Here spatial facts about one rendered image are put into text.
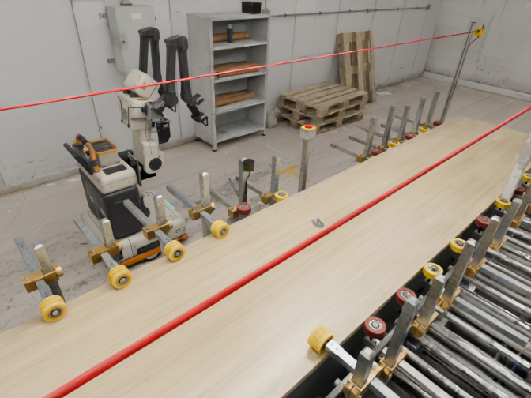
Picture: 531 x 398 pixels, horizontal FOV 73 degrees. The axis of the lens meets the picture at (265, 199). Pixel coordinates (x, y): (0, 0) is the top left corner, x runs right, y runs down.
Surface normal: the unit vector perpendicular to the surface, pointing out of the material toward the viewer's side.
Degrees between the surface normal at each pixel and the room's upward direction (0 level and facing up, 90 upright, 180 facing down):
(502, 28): 90
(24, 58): 90
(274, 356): 0
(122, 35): 90
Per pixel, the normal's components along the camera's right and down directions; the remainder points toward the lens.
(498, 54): -0.74, 0.34
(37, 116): 0.67, 0.43
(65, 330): 0.04, -0.84
